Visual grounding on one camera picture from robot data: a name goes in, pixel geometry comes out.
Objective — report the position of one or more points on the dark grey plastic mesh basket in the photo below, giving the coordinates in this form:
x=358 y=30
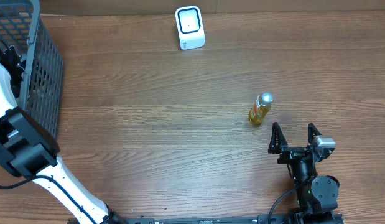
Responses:
x=22 y=30

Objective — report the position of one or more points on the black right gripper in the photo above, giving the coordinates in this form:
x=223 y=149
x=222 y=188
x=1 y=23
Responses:
x=278 y=145

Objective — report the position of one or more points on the white barcode scanner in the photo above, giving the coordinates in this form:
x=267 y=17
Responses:
x=190 y=27

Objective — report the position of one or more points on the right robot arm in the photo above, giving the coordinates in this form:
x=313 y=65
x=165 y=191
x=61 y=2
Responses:
x=316 y=194

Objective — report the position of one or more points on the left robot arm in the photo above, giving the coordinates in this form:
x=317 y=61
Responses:
x=28 y=150

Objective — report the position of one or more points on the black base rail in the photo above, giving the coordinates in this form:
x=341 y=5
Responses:
x=260 y=219

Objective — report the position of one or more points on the yellow oil bottle silver cap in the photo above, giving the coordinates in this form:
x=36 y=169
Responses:
x=260 y=108

